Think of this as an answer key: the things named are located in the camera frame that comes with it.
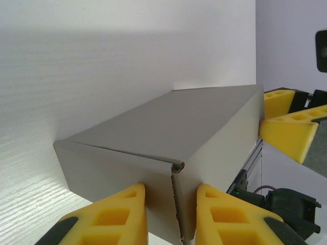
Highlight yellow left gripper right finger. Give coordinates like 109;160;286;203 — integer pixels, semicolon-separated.
195;183;305;245

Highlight black box with green light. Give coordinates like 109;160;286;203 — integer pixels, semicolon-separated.
225;169;266;205

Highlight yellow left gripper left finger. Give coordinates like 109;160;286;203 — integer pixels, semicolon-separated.
37;182;149;245

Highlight purple cable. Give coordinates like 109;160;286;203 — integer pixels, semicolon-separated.
254;185;276;193

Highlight silver metal frame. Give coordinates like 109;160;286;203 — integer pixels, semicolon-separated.
242;139;264;185

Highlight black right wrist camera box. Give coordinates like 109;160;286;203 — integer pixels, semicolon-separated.
315;30;327;72

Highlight white corrugated cardboard box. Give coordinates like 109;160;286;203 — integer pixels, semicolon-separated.
53;84;265;245

